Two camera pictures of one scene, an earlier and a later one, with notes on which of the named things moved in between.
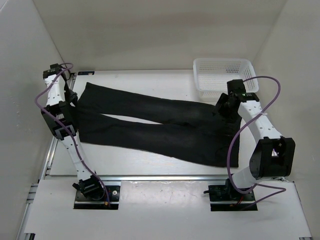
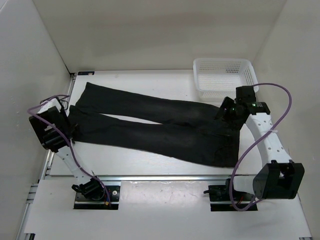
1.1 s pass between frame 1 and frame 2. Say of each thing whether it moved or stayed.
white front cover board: stayed
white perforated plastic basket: stayed
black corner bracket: stayed
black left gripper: moved
